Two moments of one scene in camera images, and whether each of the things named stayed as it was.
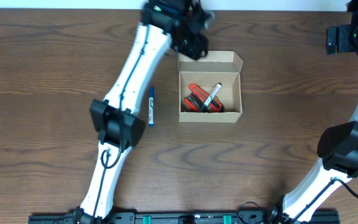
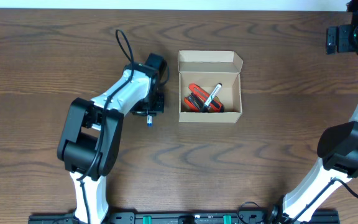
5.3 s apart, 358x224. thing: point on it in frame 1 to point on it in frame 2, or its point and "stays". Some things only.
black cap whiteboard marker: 211,97 stays
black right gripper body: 348,37 stays
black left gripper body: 191,42 to 151,106
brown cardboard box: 216,67 stays
